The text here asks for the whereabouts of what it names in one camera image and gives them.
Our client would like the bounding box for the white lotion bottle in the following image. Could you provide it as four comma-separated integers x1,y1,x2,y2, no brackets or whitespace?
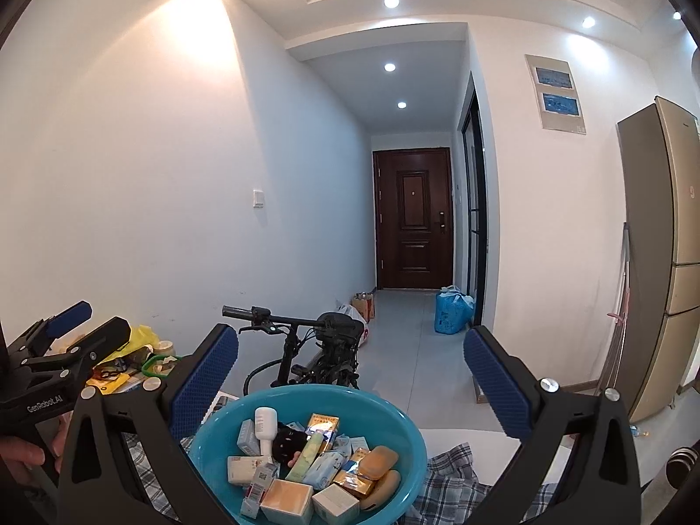
254,406,278,461

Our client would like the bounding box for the light blue tissue pack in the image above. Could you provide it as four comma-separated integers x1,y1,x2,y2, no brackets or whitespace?
303,450,347,490

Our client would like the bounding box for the person's left hand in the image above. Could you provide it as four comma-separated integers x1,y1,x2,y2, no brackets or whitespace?
1,413,72,486

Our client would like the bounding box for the yellow plastic bag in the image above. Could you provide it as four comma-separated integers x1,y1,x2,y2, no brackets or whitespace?
102,325,160,364

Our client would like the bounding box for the yellow box green lid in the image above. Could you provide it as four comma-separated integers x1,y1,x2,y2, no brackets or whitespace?
141,354,180,379

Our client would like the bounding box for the white QR code box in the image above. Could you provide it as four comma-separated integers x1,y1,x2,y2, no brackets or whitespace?
227,456,267,487

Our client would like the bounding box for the blue plaid cloth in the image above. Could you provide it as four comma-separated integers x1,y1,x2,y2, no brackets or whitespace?
122,390,559,525

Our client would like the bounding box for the grey blue small box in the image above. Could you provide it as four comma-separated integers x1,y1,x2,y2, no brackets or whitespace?
236,418,261,456

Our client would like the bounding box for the white barcode box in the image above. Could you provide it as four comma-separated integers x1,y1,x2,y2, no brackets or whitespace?
240,462,279,519

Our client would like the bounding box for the peach flat box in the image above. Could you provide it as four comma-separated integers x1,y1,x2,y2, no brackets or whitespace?
260,479,313,525

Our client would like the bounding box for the black hair scrunchie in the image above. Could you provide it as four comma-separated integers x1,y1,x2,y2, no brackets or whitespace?
272,422,308,467

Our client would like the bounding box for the pale green tube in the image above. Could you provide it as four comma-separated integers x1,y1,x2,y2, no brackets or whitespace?
286,434,324,483

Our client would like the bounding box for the tan round soap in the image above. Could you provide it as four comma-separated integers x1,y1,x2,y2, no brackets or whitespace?
360,469,401,512

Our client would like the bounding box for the blue plastic basin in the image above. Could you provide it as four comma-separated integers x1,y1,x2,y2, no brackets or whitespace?
186,383,430,525

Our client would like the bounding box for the blue shopping bag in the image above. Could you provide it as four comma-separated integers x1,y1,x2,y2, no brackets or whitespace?
434,286,475,336

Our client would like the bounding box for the white small box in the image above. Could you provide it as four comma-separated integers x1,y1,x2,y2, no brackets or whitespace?
312,483,360,525

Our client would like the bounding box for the orange blue medicine box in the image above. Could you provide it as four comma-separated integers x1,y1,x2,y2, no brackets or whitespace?
305,413,340,450

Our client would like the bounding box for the gold wrapped box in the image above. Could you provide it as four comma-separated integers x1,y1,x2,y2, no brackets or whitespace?
332,467,376,499

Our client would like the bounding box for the cardboard box on floor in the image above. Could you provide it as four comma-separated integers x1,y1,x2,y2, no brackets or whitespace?
350,291,376,324

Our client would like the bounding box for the black framed glass door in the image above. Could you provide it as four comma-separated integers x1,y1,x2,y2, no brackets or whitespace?
460,76,488,325

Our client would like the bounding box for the dark brown door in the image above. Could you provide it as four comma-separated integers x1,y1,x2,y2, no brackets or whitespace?
373,147,453,289

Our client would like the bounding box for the beige refrigerator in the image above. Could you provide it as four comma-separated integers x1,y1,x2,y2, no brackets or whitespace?
617,96,699,423

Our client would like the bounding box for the white light switch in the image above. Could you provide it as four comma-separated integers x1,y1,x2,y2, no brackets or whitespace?
253,190,265,209

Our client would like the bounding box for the wall electrical panel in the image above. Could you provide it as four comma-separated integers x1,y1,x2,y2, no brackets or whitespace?
525,55,586,135

